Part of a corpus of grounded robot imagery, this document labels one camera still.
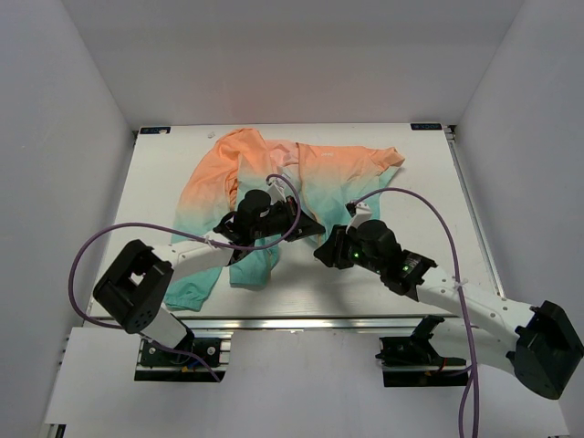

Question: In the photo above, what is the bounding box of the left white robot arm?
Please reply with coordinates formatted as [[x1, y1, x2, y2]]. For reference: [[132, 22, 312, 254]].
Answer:
[[93, 190, 325, 364]]

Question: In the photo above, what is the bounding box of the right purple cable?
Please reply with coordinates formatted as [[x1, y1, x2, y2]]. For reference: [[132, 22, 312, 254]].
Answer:
[[349, 186, 481, 438]]

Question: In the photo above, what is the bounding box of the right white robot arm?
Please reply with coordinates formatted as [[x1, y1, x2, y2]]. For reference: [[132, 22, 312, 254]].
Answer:
[[314, 220, 583, 400]]

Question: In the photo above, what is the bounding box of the right blue corner label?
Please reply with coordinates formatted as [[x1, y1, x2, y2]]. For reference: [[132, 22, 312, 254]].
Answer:
[[410, 122, 443, 130]]

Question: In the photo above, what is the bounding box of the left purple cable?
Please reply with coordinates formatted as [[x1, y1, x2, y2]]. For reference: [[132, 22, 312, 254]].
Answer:
[[67, 172, 302, 383]]

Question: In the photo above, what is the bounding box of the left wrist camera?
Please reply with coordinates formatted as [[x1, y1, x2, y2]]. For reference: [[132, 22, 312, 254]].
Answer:
[[266, 175, 289, 204]]

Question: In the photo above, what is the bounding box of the left blue corner label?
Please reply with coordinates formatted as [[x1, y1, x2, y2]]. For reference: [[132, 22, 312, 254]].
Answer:
[[139, 126, 171, 135]]

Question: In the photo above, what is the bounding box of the orange and teal jacket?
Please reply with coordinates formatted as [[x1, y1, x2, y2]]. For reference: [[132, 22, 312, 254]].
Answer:
[[163, 127, 406, 313]]

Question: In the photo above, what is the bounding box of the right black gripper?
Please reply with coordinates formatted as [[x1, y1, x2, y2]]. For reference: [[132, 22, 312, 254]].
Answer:
[[313, 224, 384, 276]]

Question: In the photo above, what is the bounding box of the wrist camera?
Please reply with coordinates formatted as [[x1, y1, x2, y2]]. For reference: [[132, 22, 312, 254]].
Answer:
[[266, 175, 289, 204], [346, 202, 372, 230]]

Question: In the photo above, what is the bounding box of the white front panel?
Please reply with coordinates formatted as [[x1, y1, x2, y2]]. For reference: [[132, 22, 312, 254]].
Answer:
[[43, 326, 571, 438]]

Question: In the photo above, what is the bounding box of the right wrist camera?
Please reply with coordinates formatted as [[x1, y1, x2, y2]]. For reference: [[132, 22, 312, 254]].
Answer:
[[346, 202, 372, 230]]

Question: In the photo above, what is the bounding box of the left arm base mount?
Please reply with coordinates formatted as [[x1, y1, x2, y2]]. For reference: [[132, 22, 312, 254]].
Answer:
[[134, 332, 231, 383]]

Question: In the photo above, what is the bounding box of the blue corner label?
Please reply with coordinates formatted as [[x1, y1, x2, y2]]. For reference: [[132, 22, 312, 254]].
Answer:
[[139, 126, 171, 135], [410, 122, 443, 130]]

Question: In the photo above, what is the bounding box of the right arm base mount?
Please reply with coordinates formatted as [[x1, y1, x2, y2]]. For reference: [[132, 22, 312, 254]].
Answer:
[[375, 337, 470, 388]]

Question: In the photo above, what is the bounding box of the purple cable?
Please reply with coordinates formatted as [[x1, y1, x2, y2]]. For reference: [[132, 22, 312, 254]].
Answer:
[[349, 186, 481, 438], [67, 172, 302, 383]]

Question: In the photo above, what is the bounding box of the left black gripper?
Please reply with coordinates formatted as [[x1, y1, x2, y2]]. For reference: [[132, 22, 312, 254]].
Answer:
[[251, 195, 325, 242]]

